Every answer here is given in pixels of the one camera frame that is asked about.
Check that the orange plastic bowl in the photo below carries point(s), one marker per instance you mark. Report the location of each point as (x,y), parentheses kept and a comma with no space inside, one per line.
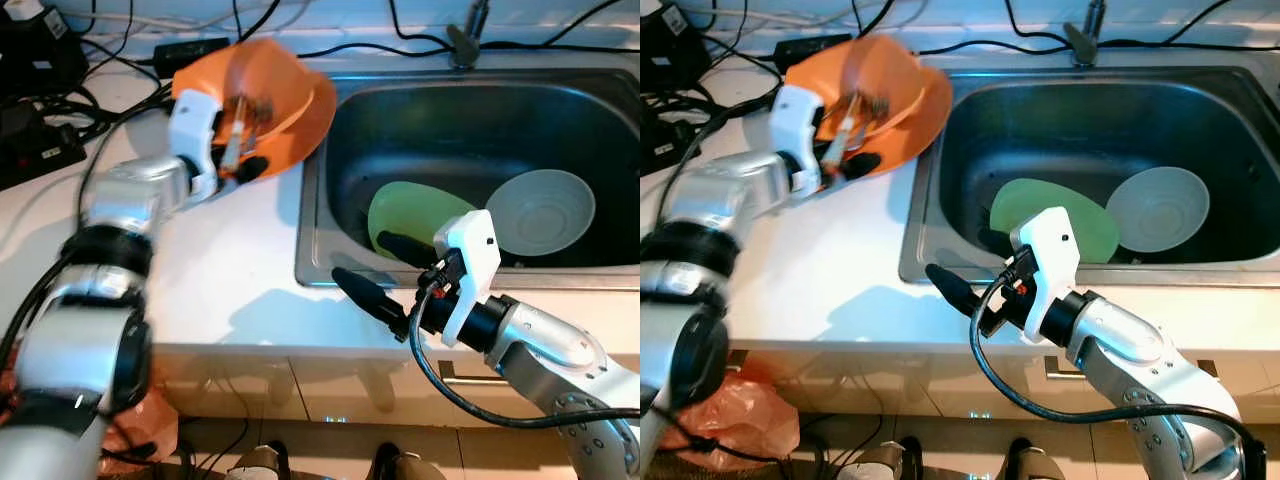
(205,80)
(815,75)

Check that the green plastic plate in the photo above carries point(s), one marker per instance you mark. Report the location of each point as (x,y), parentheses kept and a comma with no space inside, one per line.
(410,215)
(1030,195)

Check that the white base cabinet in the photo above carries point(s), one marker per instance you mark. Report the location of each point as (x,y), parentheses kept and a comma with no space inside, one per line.
(300,385)
(900,385)

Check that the black power adapter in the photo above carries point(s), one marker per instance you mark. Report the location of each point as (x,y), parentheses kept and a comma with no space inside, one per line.
(810,50)
(195,52)

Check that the stainless steel sink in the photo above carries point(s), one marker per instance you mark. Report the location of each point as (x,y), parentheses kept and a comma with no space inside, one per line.
(1050,130)
(450,130)

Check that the translucent white bowl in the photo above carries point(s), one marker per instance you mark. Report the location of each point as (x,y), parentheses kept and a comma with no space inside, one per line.
(545,210)
(1160,208)

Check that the grey robot right foot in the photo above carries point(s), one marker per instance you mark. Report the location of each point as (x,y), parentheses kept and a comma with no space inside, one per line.
(1035,468)
(410,468)

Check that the grey robot foot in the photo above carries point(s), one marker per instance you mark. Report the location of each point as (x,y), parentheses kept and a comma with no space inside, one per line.
(410,468)
(1035,468)
(885,465)
(258,465)

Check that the black power strip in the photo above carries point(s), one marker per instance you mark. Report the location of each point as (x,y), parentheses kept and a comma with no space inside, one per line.
(40,150)
(665,145)

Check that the grey robot left foot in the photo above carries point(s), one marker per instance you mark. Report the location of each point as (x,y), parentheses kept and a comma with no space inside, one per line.
(258,465)
(885,465)

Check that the black charger box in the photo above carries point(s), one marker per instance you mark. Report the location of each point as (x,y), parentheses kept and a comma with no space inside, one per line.
(40,60)
(670,55)

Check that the dark metal faucet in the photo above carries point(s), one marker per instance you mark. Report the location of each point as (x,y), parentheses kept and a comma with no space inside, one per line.
(1082,42)
(465,45)

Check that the orange plastic bag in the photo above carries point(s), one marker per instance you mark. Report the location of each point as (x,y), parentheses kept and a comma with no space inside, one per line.
(145,420)
(750,410)

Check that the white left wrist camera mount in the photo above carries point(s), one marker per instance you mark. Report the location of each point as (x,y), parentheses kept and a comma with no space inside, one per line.
(190,120)
(795,115)

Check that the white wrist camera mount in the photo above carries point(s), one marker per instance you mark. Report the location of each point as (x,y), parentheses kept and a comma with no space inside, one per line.
(795,115)
(190,120)
(1050,255)
(470,255)

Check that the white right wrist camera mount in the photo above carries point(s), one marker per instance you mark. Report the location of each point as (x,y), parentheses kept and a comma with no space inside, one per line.
(1050,255)
(470,255)

